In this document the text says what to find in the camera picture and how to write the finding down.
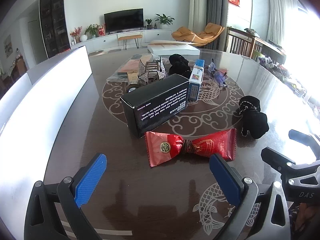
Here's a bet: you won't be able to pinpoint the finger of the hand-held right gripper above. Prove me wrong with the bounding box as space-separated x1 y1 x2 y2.
288 129 320 160
261 146 298 173

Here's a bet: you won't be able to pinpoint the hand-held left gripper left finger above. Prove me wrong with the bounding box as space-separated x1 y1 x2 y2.
24 152 108 240

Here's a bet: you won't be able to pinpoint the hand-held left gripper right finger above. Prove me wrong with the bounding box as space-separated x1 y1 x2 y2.
209 153 292 240

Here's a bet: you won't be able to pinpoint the red snack packet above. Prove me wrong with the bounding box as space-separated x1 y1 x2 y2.
145 128 237 168

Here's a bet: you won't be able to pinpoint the white board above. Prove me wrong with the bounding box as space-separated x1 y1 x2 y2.
0 46 93 230

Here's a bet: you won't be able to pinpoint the orange phone case clear wrap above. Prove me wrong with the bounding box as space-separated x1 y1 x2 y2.
107 55 150 83

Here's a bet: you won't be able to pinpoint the black printed box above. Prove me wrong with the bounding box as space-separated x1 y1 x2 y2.
120 74 190 138

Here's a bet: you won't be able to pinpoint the blue framed glasses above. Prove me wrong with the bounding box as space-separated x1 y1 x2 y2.
206 59 228 89

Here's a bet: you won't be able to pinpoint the blue and white carton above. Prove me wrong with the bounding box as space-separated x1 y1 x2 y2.
188 59 205 102

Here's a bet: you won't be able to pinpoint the wooden chair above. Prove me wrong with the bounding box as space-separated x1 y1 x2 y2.
226 27 258 57

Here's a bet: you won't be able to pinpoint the black velvet scrunchie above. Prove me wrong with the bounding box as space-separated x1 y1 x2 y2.
168 53 193 79

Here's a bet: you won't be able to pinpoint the white sheer curtain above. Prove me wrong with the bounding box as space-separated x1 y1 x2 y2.
269 0 304 48

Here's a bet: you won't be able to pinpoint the sequin bow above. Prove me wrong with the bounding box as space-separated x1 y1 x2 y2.
137 57 167 87

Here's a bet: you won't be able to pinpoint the wooden side cabinet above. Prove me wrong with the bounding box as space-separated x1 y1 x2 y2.
10 55 28 77

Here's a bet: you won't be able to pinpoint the flat white box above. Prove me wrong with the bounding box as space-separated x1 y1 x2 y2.
147 40 200 57

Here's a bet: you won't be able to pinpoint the white tv cabinet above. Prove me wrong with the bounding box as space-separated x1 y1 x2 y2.
71 29 180 53

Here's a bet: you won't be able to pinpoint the orange lounge chair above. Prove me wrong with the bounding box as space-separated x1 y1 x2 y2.
171 22 225 47

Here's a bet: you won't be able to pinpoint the white door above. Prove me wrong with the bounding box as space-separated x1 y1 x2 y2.
27 20 43 65

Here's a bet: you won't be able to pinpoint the red flower arrangement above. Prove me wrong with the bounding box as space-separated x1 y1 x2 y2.
69 27 83 43

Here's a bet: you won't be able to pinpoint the orange bench with hairpin legs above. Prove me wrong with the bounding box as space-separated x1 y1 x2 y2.
117 33 143 49

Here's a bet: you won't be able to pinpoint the bushy potted plant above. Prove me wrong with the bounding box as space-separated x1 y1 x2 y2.
84 24 100 38

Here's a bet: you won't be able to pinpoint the grey curtain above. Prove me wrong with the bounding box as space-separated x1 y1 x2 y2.
202 0 229 27

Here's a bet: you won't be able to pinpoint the black television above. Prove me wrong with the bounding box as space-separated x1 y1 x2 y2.
104 8 145 33

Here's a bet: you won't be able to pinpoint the dark display cabinet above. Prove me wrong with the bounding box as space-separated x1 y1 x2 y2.
39 0 72 58

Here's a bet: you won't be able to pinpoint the large potted plant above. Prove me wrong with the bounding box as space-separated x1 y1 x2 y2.
154 14 175 30

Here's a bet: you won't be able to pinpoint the white floor air conditioner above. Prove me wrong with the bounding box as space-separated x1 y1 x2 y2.
189 0 208 27

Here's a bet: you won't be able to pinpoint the black pouch with chain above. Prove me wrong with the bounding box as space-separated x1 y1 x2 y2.
235 95 270 140

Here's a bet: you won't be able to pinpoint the brown hair tie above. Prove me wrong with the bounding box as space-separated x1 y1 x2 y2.
181 139 194 155

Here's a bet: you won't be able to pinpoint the framed wall picture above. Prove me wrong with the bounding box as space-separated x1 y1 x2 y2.
4 35 12 57

